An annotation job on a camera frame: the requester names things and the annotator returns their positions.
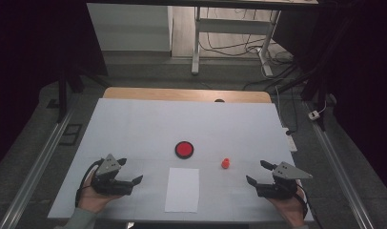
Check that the white paper sheet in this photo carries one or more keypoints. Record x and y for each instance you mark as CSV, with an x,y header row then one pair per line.
x,y
182,191

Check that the black rectangular floor frame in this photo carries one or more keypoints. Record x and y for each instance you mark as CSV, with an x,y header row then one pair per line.
x,y
62,135

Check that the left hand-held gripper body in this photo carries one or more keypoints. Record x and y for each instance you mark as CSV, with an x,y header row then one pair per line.
x,y
109,166

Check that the large white table cover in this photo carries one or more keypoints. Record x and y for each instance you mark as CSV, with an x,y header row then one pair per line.
x,y
144,127

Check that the person's right hand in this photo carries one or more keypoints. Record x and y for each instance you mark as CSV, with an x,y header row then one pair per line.
x,y
290,210

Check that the white-legged desk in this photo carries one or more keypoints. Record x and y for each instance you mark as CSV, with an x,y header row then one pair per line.
x,y
233,25

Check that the dark curtain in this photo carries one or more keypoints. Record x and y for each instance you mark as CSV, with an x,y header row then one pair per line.
x,y
363,79
23,63

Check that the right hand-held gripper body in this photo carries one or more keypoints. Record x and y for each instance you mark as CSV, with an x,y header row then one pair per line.
x,y
288,171

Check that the white power strip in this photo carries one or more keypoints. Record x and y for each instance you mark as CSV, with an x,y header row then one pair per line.
x,y
290,142

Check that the aluminium floor rail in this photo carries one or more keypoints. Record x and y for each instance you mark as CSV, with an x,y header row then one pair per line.
x,y
36,165
337,165

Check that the round red ink pad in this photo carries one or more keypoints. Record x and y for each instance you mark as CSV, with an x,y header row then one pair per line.
x,y
184,149

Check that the person's left hand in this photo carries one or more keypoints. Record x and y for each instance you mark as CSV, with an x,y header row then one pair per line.
x,y
90,200

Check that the black plug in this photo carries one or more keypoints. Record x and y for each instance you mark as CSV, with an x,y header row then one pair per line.
x,y
288,132

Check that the small red stamp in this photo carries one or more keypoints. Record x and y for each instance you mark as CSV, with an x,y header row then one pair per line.
x,y
226,163

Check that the white cabinet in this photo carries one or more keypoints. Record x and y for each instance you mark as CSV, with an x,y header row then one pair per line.
x,y
131,28

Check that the small white adapter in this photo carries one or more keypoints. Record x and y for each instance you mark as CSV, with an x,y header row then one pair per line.
x,y
314,115

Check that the black stand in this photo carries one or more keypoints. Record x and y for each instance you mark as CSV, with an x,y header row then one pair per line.
x,y
318,95
62,95

